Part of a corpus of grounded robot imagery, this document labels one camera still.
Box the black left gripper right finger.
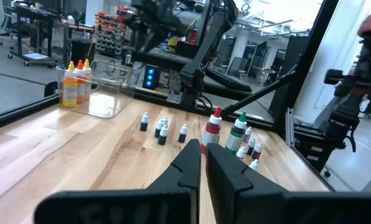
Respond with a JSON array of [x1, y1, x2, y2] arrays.
[[205, 142, 371, 224]]

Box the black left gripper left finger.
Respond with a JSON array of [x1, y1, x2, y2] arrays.
[[34, 139, 202, 224]]

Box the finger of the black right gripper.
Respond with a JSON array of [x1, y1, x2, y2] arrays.
[[146, 29, 161, 54], [134, 29, 145, 53]]

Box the large yellow food coloring bottle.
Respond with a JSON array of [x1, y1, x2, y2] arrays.
[[82, 58, 93, 101], [62, 61, 80, 109]]

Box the large green food coloring bottle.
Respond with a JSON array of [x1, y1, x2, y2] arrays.
[[224, 111, 248, 156]]

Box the large orange food coloring bottle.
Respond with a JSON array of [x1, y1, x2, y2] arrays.
[[74, 59, 87, 105]]

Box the large red food coloring bottle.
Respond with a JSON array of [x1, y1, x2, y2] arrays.
[[200, 106, 223, 154]]

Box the small purple food coloring bottle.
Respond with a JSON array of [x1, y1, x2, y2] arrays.
[[242, 126, 253, 143]]

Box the white blue yellow canister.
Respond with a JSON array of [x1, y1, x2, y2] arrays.
[[166, 29, 183, 52]]

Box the red parts bin rack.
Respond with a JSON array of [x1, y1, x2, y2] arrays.
[[93, 5, 133, 57]]

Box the black controller box blue lights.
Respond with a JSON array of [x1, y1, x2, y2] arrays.
[[142, 64, 162, 91]]

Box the black cabinet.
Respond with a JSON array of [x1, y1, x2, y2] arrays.
[[70, 39, 96, 68]]

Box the clear plastic bin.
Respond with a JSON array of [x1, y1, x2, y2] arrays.
[[55, 60, 142, 119]]

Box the black wheeled stand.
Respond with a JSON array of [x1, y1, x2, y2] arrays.
[[292, 124, 347, 178]]

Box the white paper sheet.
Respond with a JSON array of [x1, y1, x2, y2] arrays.
[[22, 52, 49, 60]]

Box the person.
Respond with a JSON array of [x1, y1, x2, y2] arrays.
[[16, 20, 49, 54]]

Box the black rolling desk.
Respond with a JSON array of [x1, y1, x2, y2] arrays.
[[6, 2, 96, 68]]

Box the silver mounting bracket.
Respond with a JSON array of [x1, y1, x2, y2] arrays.
[[165, 89, 185, 105]]

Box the black aluminium rig frame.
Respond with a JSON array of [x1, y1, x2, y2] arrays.
[[0, 0, 341, 192]]

